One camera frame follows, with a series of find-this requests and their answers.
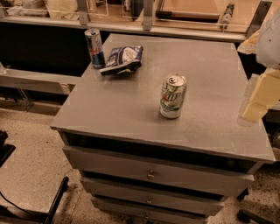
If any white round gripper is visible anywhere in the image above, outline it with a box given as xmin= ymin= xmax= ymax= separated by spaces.
xmin=240 ymin=7 xmax=280 ymax=123

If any white green 7up can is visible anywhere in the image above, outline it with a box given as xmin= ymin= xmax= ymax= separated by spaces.
xmin=160 ymin=73 xmax=187 ymax=119

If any blue silver Red Bull can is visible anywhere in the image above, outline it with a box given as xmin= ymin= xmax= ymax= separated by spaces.
xmin=84 ymin=29 xmax=105 ymax=69

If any middle grey drawer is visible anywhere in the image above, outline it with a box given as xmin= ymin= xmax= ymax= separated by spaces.
xmin=80 ymin=177 xmax=224 ymax=216

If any grey drawer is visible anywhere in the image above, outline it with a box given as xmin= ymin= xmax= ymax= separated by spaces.
xmin=91 ymin=197 xmax=207 ymax=224
xmin=80 ymin=177 xmax=224 ymax=216
xmin=63 ymin=145 xmax=254 ymax=197

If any top grey drawer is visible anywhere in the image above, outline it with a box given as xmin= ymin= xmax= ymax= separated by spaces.
xmin=63 ymin=145 xmax=254 ymax=197

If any blue white snack bag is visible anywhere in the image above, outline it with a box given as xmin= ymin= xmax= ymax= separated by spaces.
xmin=100 ymin=45 xmax=144 ymax=76

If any grey drawer cabinet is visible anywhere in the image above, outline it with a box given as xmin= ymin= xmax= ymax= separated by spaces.
xmin=50 ymin=32 xmax=277 ymax=224

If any bottom grey drawer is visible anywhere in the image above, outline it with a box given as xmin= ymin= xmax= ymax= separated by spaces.
xmin=91 ymin=197 xmax=207 ymax=224

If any black chair leg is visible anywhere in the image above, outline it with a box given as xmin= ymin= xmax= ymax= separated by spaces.
xmin=44 ymin=177 xmax=69 ymax=224

